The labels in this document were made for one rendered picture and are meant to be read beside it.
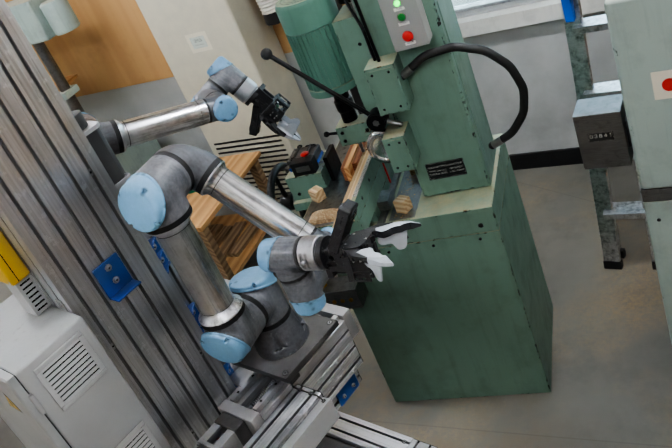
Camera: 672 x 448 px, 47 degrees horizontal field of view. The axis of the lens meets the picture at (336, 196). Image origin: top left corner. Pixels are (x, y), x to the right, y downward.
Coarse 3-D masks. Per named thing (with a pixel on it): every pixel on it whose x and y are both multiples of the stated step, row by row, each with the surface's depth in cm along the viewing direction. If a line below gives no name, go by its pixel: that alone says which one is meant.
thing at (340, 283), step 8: (328, 280) 257; (336, 280) 255; (344, 280) 254; (328, 288) 253; (336, 288) 251; (344, 288) 250; (352, 288) 248; (360, 288) 251; (328, 296) 252; (336, 296) 251; (344, 296) 250; (352, 296) 249; (360, 296) 250; (336, 304) 253; (344, 304) 252; (352, 304) 251; (360, 304) 251
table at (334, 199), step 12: (336, 180) 253; (384, 180) 253; (336, 192) 246; (372, 192) 241; (300, 204) 256; (312, 204) 245; (324, 204) 242; (336, 204) 240; (372, 204) 239; (372, 216) 237; (360, 228) 228
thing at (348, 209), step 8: (344, 208) 149; (352, 208) 150; (344, 216) 150; (352, 216) 150; (336, 224) 151; (344, 224) 150; (336, 232) 152; (344, 232) 152; (336, 240) 153; (328, 248) 155; (336, 248) 154
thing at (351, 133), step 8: (360, 120) 244; (336, 128) 246; (344, 128) 245; (352, 128) 244; (360, 128) 243; (368, 128) 243; (344, 136) 247; (352, 136) 246; (360, 136) 245; (344, 144) 248
